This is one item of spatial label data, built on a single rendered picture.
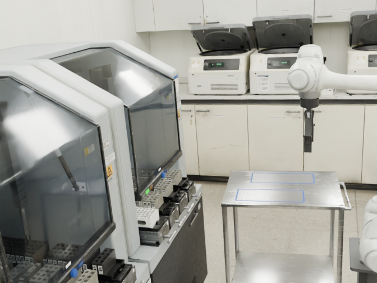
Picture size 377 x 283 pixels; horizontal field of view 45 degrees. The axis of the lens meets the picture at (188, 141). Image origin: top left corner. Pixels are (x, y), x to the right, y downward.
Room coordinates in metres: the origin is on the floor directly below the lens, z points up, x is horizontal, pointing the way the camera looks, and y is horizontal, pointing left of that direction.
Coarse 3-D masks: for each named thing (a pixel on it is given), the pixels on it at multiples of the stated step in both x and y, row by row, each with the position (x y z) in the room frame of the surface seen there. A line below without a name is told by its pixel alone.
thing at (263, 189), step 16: (240, 176) 2.42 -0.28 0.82; (256, 176) 2.40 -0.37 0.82; (272, 176) 2.38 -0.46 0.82; (288, 176) 2.36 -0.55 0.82; (304, 176) 2.35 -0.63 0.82; (320, 176) 2.33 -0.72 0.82; (336, 176) 2.31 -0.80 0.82; (224, 192) 2.22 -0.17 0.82; (240, 192) 2.21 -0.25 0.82; (256, 192) 2.19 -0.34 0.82; (272, 192) 2.18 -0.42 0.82; (288, 192) 2.16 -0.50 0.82; (304, 192) 2.15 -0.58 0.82; (320, 192) 2.13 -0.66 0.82; (336, 192) 2.12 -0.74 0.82; (224, 208) 2.09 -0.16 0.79; (288, 208) 2.01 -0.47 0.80; (304, 208) 1.99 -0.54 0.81; (320, 208) 1.98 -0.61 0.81; (336, 208) 1.96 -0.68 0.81; (224, 224) 2.09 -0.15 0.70; (224, 240) 2.09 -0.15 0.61; (224, 256) 2.09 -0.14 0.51; (240, 256) 2.44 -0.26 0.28; (256, 256) 2.43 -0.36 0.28; (272, 256) 2.41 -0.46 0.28; (288, 256) 2.40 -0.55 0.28; (304, 256) 2.39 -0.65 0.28; (320, 256) 2.37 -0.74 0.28; (240, 272) 2.27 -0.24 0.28; (256, 272) 2.26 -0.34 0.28; (272, 272) 2.25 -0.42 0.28; (288, 272) 2.23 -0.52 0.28; (304, 272) 2.22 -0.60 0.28; (320, 272) 2.21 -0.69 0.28
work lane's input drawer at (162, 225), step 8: (160, 224) 1.93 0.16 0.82; (168, 224) 1.99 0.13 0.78; (144, 232) 1.89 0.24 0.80; (152, 232) 1.88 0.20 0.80; (160, 232) 1.89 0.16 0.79; (168, 232) 1.98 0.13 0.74; (176, 232) 1.96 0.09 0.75; (152, 240) 1.88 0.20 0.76; (160, 240) 1.88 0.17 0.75; (168, 240) 1.88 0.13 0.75
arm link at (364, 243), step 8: (376, 216) 1.54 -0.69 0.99; (368, 224) 1.62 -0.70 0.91; (376, 224) 1.51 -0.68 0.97; (368, 232) 1.52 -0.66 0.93; (376, 232) 1.49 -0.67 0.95; (360, 240) 1.56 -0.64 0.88; (368, 240) 1.49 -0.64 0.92; (376, 240) 1.46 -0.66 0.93; (360, 248) 1.51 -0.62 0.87; (368, 248) 1.46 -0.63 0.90; (376, 248) 1.44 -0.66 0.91; (368, 256) 1.45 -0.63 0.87; (376, 256) 1.43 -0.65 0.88; (368, 264) 1.45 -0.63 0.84; (376, 264) 1.43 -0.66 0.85
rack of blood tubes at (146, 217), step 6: (138, 210) 2.00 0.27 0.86; (144, 210) 1.99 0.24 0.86; (150, 210) 2.00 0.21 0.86; (156, 210) 1.98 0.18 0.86; (138, 216) 1.94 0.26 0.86; (144, 216) 1.93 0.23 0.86; (150, 216) 1.92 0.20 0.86; (156, 216) 1.95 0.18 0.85; (138, 222) 1.98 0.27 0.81; (144, 222) 1.97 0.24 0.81; (150, 222) 1.90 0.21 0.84
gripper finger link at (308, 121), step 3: (306, 114) 1.75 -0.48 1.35; (306, 117) 1.75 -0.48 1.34; (306, 120) 1.75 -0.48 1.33; (309, 120) 1.74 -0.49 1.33; (306, 123) 1.74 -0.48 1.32; (309, 123) 1.74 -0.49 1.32; (306, 126) 1.73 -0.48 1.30; (309, 126) 1.73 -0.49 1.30; (306, 129) 1.73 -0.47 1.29; (309, 129) 1.73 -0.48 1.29; (306, 132) 1.72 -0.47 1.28; (309, 132) 1.72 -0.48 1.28; (309, 135) 1.72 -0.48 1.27
